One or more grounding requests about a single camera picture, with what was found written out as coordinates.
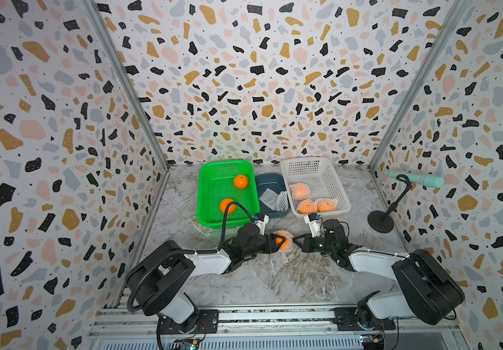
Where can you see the white foam net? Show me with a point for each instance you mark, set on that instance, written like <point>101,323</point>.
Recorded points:
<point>282,203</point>
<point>289,236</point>

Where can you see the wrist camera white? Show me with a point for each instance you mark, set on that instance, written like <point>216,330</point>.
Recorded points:
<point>314,222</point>
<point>261,220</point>

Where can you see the green plastic mesh basket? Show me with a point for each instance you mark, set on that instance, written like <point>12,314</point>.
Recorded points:
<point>215,183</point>

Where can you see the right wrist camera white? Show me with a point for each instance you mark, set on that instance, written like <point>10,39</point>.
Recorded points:
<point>314,222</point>

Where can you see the black microphone stand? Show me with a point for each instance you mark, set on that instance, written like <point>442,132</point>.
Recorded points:
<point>381,221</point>

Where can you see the dark teal plastic bin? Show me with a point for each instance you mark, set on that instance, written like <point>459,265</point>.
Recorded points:
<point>275,182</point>

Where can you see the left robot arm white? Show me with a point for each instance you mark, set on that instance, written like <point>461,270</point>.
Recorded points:
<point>155,284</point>

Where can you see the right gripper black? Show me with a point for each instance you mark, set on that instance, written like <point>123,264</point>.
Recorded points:
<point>308,247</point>

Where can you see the white plastic mesh basket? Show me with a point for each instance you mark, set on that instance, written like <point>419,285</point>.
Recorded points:
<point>320,177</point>

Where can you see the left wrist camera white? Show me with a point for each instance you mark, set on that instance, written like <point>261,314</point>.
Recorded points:
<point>261,220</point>

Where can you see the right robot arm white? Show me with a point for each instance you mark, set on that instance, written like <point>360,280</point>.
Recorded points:
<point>425,290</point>

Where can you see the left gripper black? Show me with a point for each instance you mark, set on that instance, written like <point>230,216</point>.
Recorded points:
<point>273,246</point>

